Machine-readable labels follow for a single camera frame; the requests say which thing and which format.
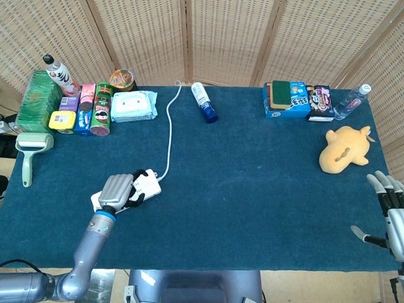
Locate white power strip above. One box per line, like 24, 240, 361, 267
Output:
90, 169, 162, 213

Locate orange lidded noodle cup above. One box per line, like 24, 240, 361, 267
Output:
109, 68, 139, 93

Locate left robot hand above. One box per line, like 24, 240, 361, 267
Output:
98, 169, 151, 213

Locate pink cookie box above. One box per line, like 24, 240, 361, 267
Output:
78, 83, 97, 113

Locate large blue cookie box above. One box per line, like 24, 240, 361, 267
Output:
263, 81, 312, 120

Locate black cable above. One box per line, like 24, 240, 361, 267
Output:
0, 258, 48, 276

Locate small blue cookie box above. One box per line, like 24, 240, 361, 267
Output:
74, 110, 94, 137

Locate green tub with yellow lid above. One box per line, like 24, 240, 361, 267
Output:
48, 110, 77, 136

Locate white power strip cable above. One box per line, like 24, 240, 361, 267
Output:
157, 80, 183, 181

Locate grey robot torso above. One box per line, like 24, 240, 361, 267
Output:
122, 269, 264, 303

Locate white and red drink bottle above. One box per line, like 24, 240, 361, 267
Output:
42, 54, 81, 97

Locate purple box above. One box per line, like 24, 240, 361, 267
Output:
58, 95, 80, 112

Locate black snack bag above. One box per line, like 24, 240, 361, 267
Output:
306, 84, 335, 122

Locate blue carpet table cover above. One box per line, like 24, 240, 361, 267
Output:
0, 85, 399, 272

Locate pale green lint roller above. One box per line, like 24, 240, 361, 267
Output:
15, 132, 55, 188

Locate green tea box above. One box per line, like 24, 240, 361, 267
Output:
15, 69, 64, 134

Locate clear water bottle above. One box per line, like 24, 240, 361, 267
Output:
333, 83, 372, 121

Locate woven folding screen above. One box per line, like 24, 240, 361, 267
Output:
0, 0, 404, 177

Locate yellow sponge with green pad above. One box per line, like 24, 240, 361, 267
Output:
271, 80, 291, 107

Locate white bottle with blue cap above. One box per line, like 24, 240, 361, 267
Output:
191, 81, 219, 124

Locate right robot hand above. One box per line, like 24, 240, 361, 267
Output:
350, 170, 404, 263

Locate green Pringles can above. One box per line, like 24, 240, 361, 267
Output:
89, 81, 114, 136

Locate light blue wet wipes pack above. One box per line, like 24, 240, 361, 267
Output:
110, 90, 158, 123

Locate yellow plush toy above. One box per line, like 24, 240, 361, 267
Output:
318, 125, 376, 174

